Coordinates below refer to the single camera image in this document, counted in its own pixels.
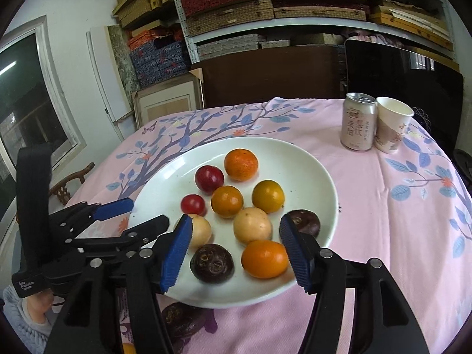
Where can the dark purple passion fruit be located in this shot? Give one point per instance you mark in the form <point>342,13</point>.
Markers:
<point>305,222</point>
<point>212,263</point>
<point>184,317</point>

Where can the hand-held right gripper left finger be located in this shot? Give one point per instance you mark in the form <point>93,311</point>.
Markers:
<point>177,254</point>

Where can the orange tangerine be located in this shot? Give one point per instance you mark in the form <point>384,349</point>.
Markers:
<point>240,164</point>
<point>264,258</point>
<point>268,195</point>
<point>226,201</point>

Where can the white metal shelf unit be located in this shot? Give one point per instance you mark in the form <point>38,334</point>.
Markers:
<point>258,29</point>

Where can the person's left forearm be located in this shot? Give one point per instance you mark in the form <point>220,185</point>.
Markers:
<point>14,306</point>

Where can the black glossy panel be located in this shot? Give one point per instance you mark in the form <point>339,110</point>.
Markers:
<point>424,88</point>

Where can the white leaning board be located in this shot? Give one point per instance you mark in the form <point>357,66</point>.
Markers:
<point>107,81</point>

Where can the small red plum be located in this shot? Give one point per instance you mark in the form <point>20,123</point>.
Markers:
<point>193,204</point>

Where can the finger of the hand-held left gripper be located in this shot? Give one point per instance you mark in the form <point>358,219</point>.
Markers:
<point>114,207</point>
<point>147,229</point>

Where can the white oval plate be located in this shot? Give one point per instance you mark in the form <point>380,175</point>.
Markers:
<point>295,177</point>

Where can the brown wooden panel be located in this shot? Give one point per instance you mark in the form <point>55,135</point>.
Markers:
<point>265,77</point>

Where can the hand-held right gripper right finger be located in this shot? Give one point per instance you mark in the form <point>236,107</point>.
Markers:
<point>297,254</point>

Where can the white paper cup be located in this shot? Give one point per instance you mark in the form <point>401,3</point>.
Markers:
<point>391,129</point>

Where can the pink printed tablecloth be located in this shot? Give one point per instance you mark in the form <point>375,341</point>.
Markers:
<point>387,228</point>

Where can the white framed window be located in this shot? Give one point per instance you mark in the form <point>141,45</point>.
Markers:
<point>25,99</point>

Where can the stack of yellow woven boxes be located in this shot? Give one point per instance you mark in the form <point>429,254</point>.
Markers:
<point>140,0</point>

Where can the pink drink can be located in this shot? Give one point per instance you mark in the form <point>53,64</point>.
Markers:
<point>359,125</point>

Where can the person's left hand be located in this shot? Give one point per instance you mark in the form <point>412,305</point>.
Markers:
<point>37,306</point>

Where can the carved wooden chair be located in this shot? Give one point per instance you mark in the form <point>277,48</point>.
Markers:
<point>70,188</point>

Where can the stack of blue floral boxes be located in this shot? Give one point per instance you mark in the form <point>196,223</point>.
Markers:
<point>158,59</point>

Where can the grey stone slab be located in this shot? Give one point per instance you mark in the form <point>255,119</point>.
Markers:
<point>121,59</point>

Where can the shelf of woven flat boxes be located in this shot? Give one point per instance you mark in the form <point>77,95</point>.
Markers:
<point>228,14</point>

